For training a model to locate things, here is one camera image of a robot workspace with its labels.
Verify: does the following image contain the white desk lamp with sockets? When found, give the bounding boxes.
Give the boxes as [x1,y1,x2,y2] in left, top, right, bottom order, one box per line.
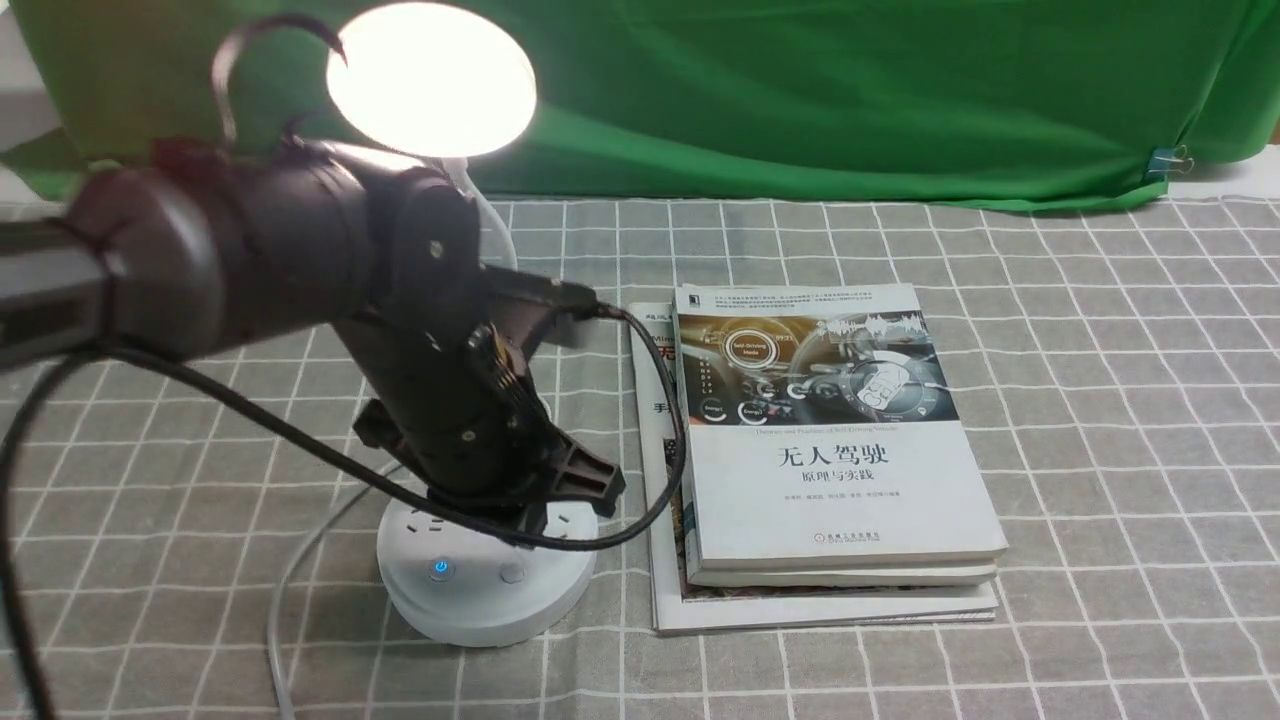
[326,1,595,648]

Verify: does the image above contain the white lamp power cable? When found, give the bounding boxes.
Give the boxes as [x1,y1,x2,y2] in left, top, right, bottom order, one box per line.
[266,462,404,720]

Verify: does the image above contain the bottom white magazine book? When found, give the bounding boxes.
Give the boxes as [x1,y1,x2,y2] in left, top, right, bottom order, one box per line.
[631,333,998,634]

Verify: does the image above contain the blue binder clip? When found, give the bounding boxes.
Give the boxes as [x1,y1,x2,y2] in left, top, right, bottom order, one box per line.
[1146,145,1196,181]

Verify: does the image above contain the green backdrop cloth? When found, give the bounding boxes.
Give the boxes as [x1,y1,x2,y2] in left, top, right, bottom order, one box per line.
[3,1,1279,211]

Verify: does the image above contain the middle white book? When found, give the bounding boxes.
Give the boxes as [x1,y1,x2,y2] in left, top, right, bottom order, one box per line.
[681,420,1009,588]

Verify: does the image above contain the white self-driving textbook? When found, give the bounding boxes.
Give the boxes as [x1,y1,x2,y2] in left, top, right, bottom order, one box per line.
[672,284,1009,571]

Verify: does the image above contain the black camera cable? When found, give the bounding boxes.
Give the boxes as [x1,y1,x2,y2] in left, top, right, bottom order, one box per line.
[0,304,689,720]

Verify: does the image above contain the grey checked tablecloth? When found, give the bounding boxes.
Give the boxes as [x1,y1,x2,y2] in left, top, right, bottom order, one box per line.
[9,199,1279,719]

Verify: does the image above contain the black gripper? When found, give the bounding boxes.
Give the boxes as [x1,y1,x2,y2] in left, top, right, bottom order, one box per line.
[333,265,626,533]

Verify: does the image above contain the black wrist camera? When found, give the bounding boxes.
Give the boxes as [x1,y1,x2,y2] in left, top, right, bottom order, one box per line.
[483,266,600,356]

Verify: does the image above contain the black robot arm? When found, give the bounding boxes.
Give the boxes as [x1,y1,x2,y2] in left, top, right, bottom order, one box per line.
[1,141,625,533]

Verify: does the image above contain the thin dark arm cable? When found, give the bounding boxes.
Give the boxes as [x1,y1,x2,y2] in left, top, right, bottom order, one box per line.
[209,14,349,151]

